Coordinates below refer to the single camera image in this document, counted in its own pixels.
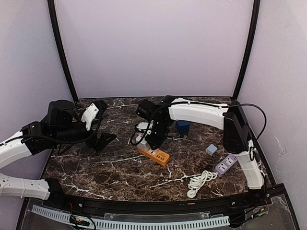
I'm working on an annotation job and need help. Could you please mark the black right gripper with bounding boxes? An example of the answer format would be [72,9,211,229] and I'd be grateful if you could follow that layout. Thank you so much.
[144,121,169,150]

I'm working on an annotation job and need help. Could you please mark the blue cube socket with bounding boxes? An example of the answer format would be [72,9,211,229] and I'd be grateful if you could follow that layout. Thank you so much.
[176,120,190,135]

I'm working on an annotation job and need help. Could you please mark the light blue wall charger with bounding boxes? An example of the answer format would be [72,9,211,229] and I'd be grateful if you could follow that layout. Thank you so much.
[205,144,218,156]

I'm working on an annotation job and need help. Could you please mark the purple power strip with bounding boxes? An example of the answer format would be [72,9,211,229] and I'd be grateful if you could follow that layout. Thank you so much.
[214,154,237,177]

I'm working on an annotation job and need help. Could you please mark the white cube socket adapter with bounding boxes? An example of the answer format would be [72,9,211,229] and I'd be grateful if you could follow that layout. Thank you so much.
[138,139,150,151]

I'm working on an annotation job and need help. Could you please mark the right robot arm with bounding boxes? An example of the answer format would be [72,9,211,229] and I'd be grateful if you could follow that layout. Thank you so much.
[130,95,264,208]

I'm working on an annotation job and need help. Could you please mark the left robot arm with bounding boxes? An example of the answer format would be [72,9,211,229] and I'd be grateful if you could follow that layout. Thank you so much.
[0,100,117,209]

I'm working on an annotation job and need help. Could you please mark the orange power strip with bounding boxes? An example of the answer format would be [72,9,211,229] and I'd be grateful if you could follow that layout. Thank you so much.
[137,147,170,166]

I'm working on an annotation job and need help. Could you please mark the small circuit board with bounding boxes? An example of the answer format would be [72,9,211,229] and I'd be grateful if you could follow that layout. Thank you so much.
[69,215,90,227]

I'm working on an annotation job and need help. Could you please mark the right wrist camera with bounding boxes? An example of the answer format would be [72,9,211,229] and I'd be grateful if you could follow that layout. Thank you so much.
[135,122,152,134]

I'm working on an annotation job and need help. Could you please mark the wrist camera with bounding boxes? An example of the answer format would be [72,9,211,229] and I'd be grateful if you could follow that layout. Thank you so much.
[135,122,152,134]
[81,100,107,131]

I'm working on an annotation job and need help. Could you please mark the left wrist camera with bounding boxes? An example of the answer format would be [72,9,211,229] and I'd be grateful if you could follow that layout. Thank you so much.
[81,100,107,131]

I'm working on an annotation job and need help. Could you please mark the white cord of purple strip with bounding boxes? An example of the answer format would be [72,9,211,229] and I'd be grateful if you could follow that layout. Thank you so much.
[187,170,218,199]

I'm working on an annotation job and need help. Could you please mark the black front rail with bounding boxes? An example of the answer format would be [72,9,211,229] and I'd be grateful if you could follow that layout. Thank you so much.
[48,193,265,216]

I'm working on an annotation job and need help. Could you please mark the white slotted cable duct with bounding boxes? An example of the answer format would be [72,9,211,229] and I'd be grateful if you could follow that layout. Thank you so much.
[31,205,230,230]

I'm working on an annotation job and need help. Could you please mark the left black frame post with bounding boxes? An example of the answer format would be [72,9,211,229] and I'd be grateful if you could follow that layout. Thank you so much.
[47,0,79,104]

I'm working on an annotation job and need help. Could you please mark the black frame post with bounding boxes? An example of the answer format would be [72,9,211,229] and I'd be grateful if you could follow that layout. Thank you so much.
[232,0,260,101]
[47,0,79,104]

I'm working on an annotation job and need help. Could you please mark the right black frame post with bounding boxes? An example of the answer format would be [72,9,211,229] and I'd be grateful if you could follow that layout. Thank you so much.
[232,0,260,101]

